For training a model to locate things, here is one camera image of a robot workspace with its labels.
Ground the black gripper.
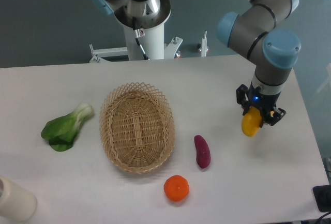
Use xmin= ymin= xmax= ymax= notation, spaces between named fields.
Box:
xmin=236 ymin=81 xmax=286 ymax=127

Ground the yellow mango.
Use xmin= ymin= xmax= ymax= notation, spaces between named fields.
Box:
xmin=241 ymin=107 xmax=262 ymax=137

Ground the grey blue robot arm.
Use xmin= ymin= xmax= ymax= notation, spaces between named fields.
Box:
xmin=217 ymin=0 xmax=301 ymax=127

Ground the woven wicker basket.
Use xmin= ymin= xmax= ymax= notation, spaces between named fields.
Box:
xmin=99 ymin=82 xmax=175 ymax=174

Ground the purple sweet potato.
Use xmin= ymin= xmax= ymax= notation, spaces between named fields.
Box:
xmin=194 ymin=135 xmax=211 ymax=169

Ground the orange tangerine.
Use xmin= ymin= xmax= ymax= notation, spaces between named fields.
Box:
xmin=163 ymin=175 xmax=190 ymax=202

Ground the green bok choy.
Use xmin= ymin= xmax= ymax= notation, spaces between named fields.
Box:
xmin=41 ymin=102 xmax=94 ymax=152

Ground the white cylindrical bottle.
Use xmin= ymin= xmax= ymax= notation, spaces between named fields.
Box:
xmin=1 ymin=176 xmax=37 ymax=222

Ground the black device with cable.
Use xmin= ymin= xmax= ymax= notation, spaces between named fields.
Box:
xmin=312 ymin=185 xmax=330 ymax=212

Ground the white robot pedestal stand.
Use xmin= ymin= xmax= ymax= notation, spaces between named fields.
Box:
xmin=86 ymin=0 xmax=209 ymax=64

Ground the black pedestal cable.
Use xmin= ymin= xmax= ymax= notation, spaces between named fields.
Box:
xmin=132 ymin=16 xmax=150 ymax=61

